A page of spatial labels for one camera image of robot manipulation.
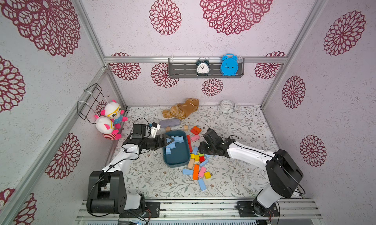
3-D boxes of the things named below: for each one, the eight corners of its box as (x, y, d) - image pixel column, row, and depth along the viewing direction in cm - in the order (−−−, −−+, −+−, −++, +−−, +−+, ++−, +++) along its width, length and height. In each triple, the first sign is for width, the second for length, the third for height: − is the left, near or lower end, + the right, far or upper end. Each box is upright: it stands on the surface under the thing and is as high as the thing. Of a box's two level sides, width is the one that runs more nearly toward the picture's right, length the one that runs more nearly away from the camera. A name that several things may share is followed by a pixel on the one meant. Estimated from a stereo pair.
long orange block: (192, 179, 86) (192, 178, 84) (194, 165, 91) (194, 164, 89) (197, 180, 85) (198, 179, 84) (199, 166, 91) (199, 164, 89)
